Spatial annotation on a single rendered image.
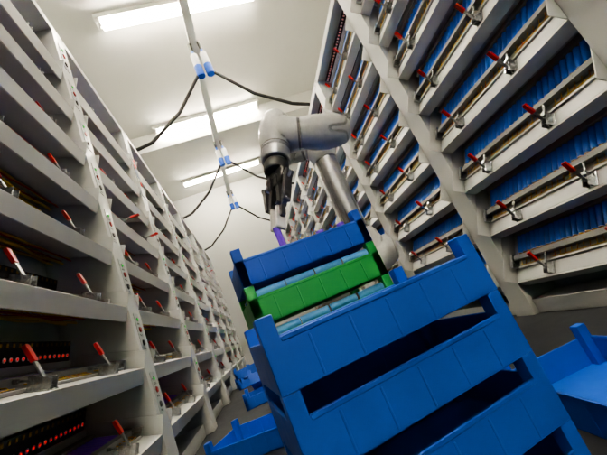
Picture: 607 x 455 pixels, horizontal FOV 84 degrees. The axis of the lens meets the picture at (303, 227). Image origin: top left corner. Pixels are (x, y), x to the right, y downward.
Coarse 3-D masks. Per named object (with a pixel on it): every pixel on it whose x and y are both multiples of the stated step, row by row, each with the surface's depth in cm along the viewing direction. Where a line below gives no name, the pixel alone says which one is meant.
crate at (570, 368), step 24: (576, 336) 68; (600, 336) 64; (552, 360) 67; (576, 360) 67; (600, 360) 65; (552, 384) 66; (576, 384) 62; (600, 384) 58; (576, 408) 49; (600, 408) 44; (600, 432) 46
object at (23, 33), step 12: (0, 0) 98; (0, 12) 104; (12, 12) 103; (12, 24) 109; (24, 24) 109; (12, 36) 112; (24, 36) 113; (36, 36) 114; (24, 48) 117; (36, 48) 114; (36, 60) 123; (48, 60) 120; (60, 60) 130; (48, 72) 128; (60, 72) 127
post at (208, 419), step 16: (128, 144) 207; (128, 176) 192; (128, 192) 189; (144, 208) 188; (128, 224) 184; (144, 224) 185; (144, 256) 180; (160, 256) 180; (160, 272) 178; (144, 288) 175; (176, 304) 176; (160, 336) 169; (176, 336) 169; (192, 352) 173; (192, 368) 166; (160, 384) 162; (176, 384) 163; (192, 384) 164; (208, 400) 168; (208, 416) 160; (208, 432) 158
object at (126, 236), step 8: (112, 216) 126; (120, 224) 133; (120, 232) 144; (128, 232) 140; (120, 240) 155; (128, 240) 156; (136, 240) 149; (144, 240) 159; (128, 248) 168; (136, 248) 169; (144, 248) 159; (152, 248) 170
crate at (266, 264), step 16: (352, 224) 75; (304, 240) 71; (320, 240) 72; (336, 240) 73; (352, 240) 74; (368, 240) 75; (240, 256) 67; (256, 256) 68; (272, 256) 69; (288, 256) 70; (304, 256) 70; (320, 256) 71; (336, 256) 77; (240, 272) 66; (256, 272) 67; (272, 272) 68; (288, 272) 69; (240, 288) 70; (256, 288) 72
